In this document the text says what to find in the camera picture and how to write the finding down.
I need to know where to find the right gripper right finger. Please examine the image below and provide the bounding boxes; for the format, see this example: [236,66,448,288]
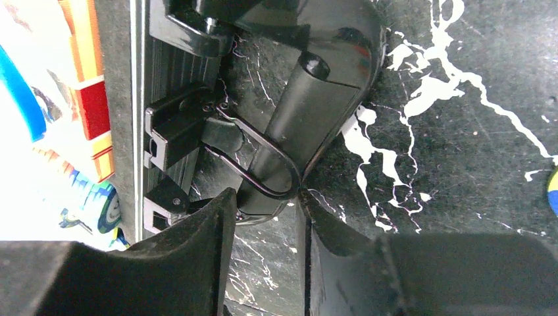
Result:
[296,192,557,315]

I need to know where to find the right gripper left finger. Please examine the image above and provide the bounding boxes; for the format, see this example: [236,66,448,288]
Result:
[1,188,236,315]

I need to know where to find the light blue chip row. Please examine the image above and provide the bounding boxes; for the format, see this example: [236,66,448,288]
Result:
[59,170,130,251]

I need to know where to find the loose chip near case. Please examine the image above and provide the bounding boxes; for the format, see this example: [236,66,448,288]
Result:
[547,169,558,216]

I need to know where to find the blue dealer button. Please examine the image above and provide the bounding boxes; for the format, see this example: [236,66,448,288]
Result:
[1,47,47,142]

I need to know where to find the red playing card deck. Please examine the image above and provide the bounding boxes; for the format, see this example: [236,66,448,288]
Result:
[32,1,114,183]

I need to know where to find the black poker set case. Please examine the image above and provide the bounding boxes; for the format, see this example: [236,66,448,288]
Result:
[94,1,384,243]

